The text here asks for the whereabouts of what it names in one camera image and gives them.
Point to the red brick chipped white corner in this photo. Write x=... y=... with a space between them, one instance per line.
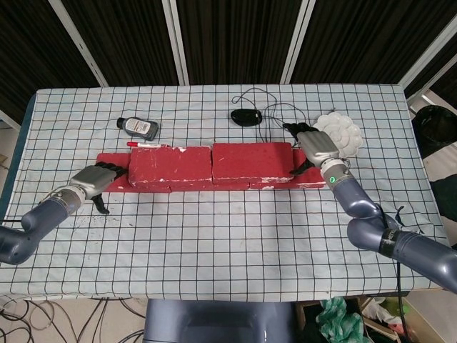
x=168 y=164

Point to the white black checked tablecloth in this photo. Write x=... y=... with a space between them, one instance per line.
x=228 y=232

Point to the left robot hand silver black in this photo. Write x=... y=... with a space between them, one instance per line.
x=93 y=177

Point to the white partition post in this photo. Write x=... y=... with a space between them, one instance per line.
x=297 y=43
x=428 y=53
x=80 y=43
x=176 y=43

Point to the black trash bag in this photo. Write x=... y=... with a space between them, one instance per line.
x=439 y=143

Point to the green plastic bag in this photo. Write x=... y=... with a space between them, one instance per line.
x=335 y=318

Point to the white paint palette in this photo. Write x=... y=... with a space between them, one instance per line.
x=342 y=135

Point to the blue grey robot torso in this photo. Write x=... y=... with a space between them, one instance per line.
x=214 y=321

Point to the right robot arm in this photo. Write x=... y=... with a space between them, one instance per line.
x=360 y=207

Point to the plain red brick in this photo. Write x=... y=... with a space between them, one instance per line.
x=207 y=186
x=118 y=157

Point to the red brick with white blotch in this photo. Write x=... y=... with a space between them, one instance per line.
x=314 y=178

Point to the red brick white scuffed side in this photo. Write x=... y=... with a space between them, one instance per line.
x=250 y=160

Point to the cardboard box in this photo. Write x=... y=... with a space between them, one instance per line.
x=378 y=323

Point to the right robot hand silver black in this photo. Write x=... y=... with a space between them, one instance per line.
x=317 y=146

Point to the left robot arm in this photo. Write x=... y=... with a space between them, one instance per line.
x=39 y=221

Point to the dark ink bottle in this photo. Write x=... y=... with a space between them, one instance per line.
x=139 y=128

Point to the red white marker pen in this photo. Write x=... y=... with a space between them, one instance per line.
x=146 y=144

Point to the black computer mouse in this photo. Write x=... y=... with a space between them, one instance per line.
x=246 y=117

